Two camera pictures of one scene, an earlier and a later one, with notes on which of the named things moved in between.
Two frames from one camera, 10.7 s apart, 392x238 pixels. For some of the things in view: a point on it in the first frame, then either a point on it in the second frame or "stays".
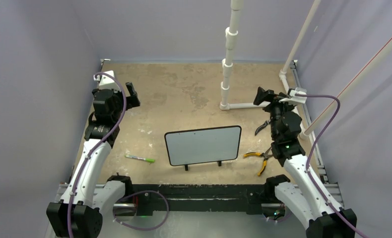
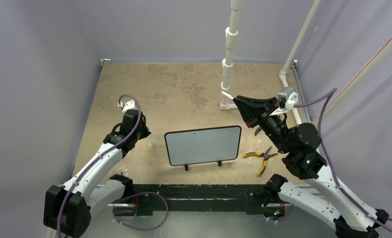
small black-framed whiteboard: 203,146 stays
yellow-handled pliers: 265,154 stays
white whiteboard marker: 136,157 → 228,95
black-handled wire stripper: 262,126 stays
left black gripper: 132,101 → 145,132
